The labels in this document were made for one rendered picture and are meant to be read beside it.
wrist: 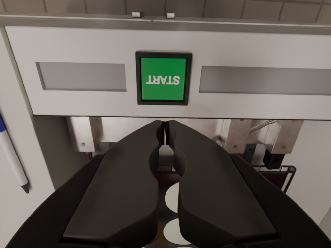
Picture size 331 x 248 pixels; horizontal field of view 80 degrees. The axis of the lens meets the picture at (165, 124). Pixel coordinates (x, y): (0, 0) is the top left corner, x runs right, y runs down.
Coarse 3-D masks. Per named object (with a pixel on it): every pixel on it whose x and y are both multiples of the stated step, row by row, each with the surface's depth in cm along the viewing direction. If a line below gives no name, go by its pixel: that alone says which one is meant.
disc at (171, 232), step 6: (168, 222) 43; (174, 222) 43; (168, 228) 44; (174, 228) 44; (168, 234) 45; (174, 234) 45; (180, 234) 45; (168, 240) 46; (174, 240) 46; (180, 240) 46
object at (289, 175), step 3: (294, 168) 36; (294, 171) 36; (288, 174) 37; (291, 174) 36; (294, 174) 36; (285, 177) 37; (288, 177) 37; (291, 177) 37; (285, 180) 37; (288, 180) 37; (291, 180) 37; (285, 183) 38; (288, 183) 37; (282, 186) 38; (285, 186) 38; (288, 186) 38; (282, 189) 38; (285, 189) 38; (285, 192) 38
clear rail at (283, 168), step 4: (160, 164) 36; (164, 164) 36; (168, 164) 36; (172, 164) 36; (160, 168) 35; (164, 168) 35; (168, 168) 35; (172, 168) 35; (256, 168) 36; (260, 168) 36; (264, 168) 36; (280, 168) 36; (284, 168) 36; (288, 168) 36; (292, 168) 36; (260, 172) 36; (264, 172) 36; (268, 172) 36; (272, 172) 36; (276, 172) 36; (280, 172) 36; (284, 172) 36; (288, 172) 36; (292, 172) 36
